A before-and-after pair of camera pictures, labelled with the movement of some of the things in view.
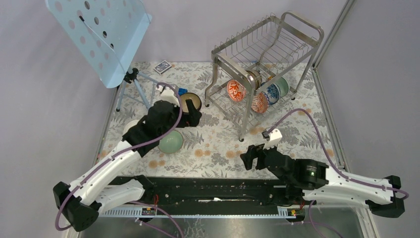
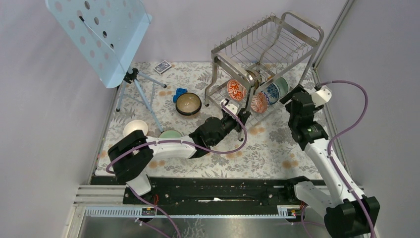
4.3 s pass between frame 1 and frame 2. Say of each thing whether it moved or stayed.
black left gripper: moved
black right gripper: moved
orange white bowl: stayed
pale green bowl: stayed
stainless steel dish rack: stayed
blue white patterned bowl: stayed
